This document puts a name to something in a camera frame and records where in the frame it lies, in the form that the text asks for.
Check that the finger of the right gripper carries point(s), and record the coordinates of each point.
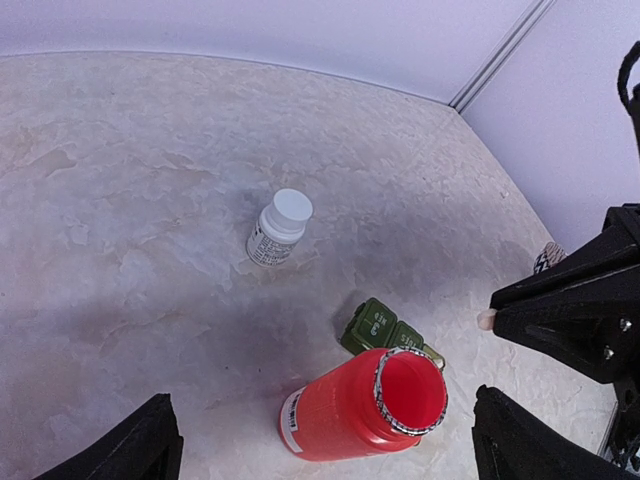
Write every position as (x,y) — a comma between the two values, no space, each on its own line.
(584,311)

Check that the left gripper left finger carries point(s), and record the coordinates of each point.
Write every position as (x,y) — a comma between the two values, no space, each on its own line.
(145,445)

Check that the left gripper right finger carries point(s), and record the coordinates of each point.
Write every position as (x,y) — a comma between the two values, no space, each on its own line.
(511,443)

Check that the pink pill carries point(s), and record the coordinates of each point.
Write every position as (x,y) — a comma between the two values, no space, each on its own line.
(486,319)

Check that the orange pill bottle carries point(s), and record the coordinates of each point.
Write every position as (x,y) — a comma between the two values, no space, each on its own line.
(381,401)

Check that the green weekly pill organizer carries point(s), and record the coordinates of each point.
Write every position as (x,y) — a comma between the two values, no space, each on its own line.
(374,325)

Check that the red patterned bowl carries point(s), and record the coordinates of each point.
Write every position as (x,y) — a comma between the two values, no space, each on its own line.
(551,255)

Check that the small white pill bottle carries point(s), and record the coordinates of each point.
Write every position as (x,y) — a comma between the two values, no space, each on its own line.
(279,228)

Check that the right aluminium frame post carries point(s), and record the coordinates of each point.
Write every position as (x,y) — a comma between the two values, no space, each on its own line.
(505,49)

